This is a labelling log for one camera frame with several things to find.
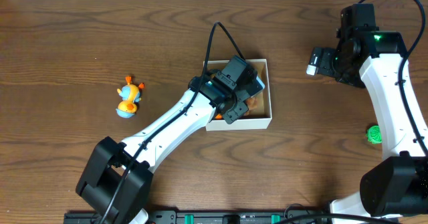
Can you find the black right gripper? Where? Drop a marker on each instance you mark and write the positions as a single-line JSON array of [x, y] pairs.
[[325, 67]]

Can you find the brown plush toy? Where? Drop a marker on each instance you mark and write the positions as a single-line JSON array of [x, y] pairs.
[[251, 104]]

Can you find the green yarn ball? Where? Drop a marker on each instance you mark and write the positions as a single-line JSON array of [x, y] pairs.
[[373, 134]]

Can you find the yellow blue duck toy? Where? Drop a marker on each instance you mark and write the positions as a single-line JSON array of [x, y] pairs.
[[131, 96]]

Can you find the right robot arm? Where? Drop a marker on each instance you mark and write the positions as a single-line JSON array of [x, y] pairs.
[[376, 61]]

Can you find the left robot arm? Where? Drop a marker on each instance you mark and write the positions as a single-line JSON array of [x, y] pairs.
[[118, 175]]

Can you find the white cardboard box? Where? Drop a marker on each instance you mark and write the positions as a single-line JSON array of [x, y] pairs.
[[258, 118]]

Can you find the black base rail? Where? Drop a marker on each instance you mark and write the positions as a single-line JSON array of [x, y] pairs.
[[174, 217]]

